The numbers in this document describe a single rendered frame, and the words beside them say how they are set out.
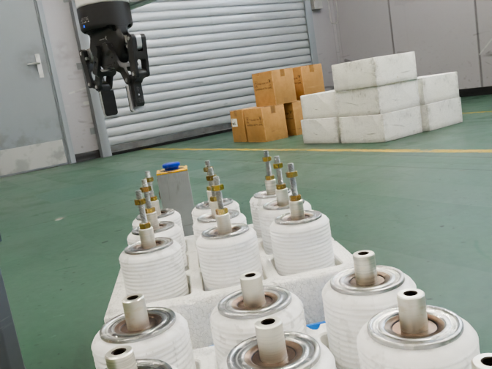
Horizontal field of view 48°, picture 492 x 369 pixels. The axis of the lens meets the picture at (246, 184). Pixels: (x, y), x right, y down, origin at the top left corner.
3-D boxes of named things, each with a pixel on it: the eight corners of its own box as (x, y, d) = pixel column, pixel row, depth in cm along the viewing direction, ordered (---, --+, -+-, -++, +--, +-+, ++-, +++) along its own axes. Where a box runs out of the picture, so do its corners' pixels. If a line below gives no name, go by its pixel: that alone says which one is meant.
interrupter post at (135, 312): (125, 336, 53) (118, 304, 53) (128, 326, 55) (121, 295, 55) (150, 331, 53) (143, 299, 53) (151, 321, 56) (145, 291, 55)
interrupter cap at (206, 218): (189, 225, 96) (188, 221, 96) (211, 213, 102) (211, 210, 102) (226, 224, 92) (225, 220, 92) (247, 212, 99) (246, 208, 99)
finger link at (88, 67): (96, 47, 84) (108, 83, 84) (91, 52, 86) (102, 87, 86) (80, 47, 82) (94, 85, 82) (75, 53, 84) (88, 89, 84)
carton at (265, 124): (288, 137, 486) (283, 103, 481) (266, 142, 474) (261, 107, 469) (269, 138, 511) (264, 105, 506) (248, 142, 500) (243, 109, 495)
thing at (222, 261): (252, 357, 82) (232, 242, 79) (202, 348, 88) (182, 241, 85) (283, 329, 90) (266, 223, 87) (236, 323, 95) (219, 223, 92)
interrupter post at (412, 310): (406, 340, 44) (402, 301, 43) (394, 327, 46) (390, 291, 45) (435, 334, 44) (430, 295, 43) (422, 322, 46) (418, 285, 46)
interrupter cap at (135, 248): (148, 258, 79) (148, 253, 79) (114, 255, 84) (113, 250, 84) (183, 241, 85) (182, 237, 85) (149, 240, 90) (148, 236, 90)
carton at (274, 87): (296, 101, 490) (292, 66, 485) (276, 105, 477) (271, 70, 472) (277, 103, 514) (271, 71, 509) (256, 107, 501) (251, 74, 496)
